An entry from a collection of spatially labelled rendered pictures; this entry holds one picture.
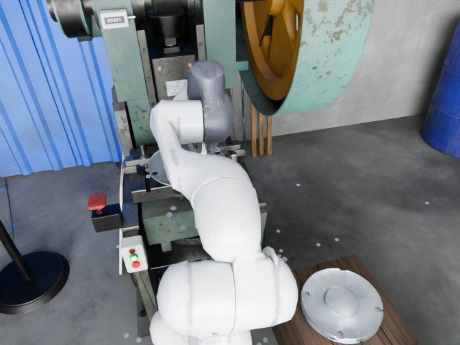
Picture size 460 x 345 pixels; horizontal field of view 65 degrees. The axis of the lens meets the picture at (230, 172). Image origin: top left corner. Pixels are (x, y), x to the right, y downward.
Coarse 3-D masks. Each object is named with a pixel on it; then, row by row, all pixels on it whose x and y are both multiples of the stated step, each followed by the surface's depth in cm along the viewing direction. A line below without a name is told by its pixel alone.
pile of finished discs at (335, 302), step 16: (320, 272) 143; (336, 272) 143; (352, 272) 142; (304, 288) 137; (320, 288) 137; (336, 288) 136; (352, 288) 137; (368, 288) 137; (304, 304) 132; (320, 304) 132; (336, 304) 131; (352, 304) 131; (368, 304) 131; (320, 320) 127; (336, 320) 127; (352, 320) 127; (368, 320) 126; (336, 336) 122; (352, 336) 122; (368, 336) 123
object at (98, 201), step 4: (92, 196) 125; (96, 196) 125; (100, 196) 125; (104, 196) 125; (88, 200) 123; (92, 200) 123; (96, 200) 123; (100, 200) 123; (104, 200) 123; (88, 204) 122; (92, 204) 122; (96, 204) 122; (100, 204) 122; (104, 204) 122; (88, 208) 121; (92, 208) 121; (96, 208) 121; (100, 208) 122
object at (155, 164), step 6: (186, 144) 145; (186, 150) 142; (210, 150) 142; (216, 150) 142; (156, 156) 139; (222, 156) 138; (150, 162) 136; (156, 162) 136; (162, 162) 136; (150, 168) 133; (156, 168) 133; (162, 168) 133; (150, 174) 131; (162, 174) 130; (156, 180) 127; (162, 180) 127; (168, 180) 127
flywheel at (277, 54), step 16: (272, 0) 113; (288, 0) 110; (256, 16) 144; (272, 16) 125; (288, 16) 113; (256, 32) 146; (272, 32) 128; (288, 32) 114; (256, 48) 145; (272, 48) 131; (288, 48) 116; (256, 64) 142; (272, 64) 133; (288, 64) 118; (272, 80) 129; (288, 80) 111; (272, 96) 128
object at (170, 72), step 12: (156, 48) 120; (168, 48) 117; (180, 48) 119; (192, 48) 121; (156, 60) 115; (168, 60) 115; (180, 60) 116; (192, 60) 117; (156, 72) 117; (168, 72) 118; (180, 72) 119; (156, 84) 119; (168, 84) 120; (180, 84) 121; (156, 96) 122; (168, 96) 123
